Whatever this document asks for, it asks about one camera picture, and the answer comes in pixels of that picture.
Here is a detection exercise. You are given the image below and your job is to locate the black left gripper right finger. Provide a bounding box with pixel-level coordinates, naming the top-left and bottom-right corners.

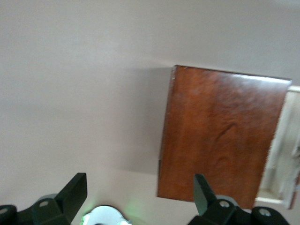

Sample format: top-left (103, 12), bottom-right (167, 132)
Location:
top-left (188, 173), bottom-right (291, 225)

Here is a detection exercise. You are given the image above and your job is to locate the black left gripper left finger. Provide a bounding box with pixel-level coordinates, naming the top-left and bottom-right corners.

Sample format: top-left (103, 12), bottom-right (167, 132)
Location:
top-left (0, 172), bottom-right (88, 225)

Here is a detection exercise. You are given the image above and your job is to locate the light wooden drawer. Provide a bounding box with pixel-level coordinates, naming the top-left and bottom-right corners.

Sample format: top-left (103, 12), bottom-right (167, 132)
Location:
top-left (254, 85), bottom-right (300, 210)

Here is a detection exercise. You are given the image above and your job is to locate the dark wooden drawer cabinet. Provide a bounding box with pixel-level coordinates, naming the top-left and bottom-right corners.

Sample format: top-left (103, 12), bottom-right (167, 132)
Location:
top-left (156, 65), bottom-right (293, 210)

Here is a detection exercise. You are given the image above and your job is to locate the table cover sheet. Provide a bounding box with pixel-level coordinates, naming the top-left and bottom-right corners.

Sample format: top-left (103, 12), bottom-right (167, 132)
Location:
top-left (0, 0), bottom-right (300, 225)

